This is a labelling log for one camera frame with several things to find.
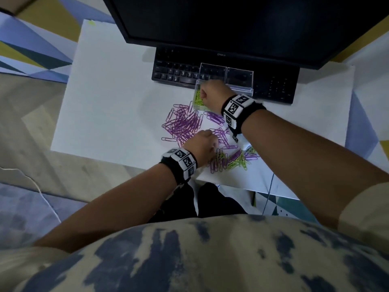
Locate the person's left hand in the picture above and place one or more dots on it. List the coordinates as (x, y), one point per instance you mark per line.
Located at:
(200, 147)

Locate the person's right hand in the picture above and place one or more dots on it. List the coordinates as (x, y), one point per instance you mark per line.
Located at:
(217, 95)

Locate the heap of green paper clips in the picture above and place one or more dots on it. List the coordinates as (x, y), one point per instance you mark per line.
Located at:
(197, 101)

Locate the pile of mixed paper clips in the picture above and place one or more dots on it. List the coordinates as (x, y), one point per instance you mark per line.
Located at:
(218, 162)

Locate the transparent box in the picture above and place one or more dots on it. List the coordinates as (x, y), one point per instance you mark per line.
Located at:
(240, 77)
(212, 71)

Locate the heap of purple paper clips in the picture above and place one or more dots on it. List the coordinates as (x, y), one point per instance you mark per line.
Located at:
(182, 124)

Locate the person's left forearm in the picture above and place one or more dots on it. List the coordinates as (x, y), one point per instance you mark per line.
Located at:
(106, 209)

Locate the person's right forearm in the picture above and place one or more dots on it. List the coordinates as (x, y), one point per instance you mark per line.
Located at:
(313, 167)

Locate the person's black trousers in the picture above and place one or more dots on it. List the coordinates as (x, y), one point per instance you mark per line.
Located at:
(212, 203)

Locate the person's tie-dye shirt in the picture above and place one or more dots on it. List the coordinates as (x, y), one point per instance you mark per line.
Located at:
(197, 258)

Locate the black left wristband with markers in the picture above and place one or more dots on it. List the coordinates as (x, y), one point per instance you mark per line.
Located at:
(170, 166)

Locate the black wristband with markers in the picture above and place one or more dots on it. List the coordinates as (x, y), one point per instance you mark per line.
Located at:
(252, 110)
(170, 166)

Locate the black right wristband with markers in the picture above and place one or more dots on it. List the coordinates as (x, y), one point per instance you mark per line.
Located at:
(252, 110)

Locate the black keyboard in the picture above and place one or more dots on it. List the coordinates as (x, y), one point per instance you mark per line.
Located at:
(170, 69)

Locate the black computer monitor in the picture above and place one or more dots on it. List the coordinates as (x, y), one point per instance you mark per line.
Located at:
(243, 24)

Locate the brown wooden board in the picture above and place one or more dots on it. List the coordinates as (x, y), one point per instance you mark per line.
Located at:
(12, 3)

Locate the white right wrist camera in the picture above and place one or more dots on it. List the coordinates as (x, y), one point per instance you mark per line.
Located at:
(241, 140)

